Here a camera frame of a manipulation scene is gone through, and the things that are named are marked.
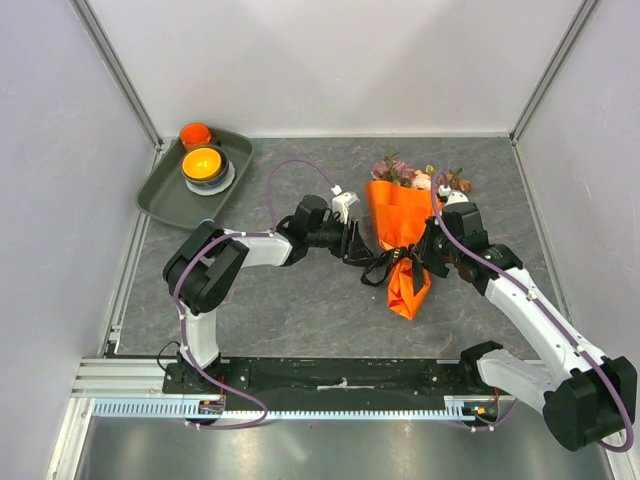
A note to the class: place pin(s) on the aluminium frame post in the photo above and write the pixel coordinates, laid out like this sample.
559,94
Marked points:
106,50
579,21

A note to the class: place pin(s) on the orange plastic cup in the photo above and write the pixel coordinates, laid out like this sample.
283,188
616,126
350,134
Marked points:
195,135

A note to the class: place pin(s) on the grey slotted cable duct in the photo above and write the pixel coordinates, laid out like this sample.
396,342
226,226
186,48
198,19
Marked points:
449,409

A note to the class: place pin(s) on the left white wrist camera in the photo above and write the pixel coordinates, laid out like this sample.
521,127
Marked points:
342,201

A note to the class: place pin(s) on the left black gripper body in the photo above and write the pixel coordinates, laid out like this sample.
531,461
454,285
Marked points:
334,236

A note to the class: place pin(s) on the black ribbon with gold text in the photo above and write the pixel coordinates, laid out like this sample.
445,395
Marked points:
389,259

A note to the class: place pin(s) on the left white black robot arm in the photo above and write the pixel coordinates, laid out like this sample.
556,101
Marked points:
202,271

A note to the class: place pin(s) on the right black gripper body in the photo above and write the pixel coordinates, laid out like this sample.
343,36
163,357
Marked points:
440,248

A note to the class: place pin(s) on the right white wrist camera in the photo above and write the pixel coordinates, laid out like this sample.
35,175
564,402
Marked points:
449,196

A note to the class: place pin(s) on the orange flower bouquet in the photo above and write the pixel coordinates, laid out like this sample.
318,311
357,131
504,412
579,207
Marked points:
400,201

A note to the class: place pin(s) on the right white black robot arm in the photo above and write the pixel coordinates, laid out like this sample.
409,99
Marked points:
582,394

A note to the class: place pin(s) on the right aluminium frame post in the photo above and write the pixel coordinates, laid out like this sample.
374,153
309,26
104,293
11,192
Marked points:
579,21

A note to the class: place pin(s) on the grey green plastic tray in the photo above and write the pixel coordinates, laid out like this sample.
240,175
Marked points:
166,197

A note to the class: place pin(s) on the left aluminium frame post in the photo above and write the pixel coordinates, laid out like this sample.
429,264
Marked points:
106,50

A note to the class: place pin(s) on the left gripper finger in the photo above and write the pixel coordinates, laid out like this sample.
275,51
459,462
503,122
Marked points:
357,258
356,241

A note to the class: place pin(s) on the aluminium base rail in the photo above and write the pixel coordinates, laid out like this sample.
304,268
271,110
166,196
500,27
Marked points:
118,378

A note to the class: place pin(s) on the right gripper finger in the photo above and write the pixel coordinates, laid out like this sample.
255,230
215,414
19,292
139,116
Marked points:
419,251
439,268

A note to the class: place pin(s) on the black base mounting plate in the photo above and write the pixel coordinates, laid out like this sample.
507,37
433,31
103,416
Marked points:
260,375

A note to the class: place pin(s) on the orange bowl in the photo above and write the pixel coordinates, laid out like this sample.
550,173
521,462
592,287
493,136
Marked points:
202,164

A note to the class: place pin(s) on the white plate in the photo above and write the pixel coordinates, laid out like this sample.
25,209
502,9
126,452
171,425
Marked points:
209,189

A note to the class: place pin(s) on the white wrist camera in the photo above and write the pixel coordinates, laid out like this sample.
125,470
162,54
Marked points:
342,201
449,196

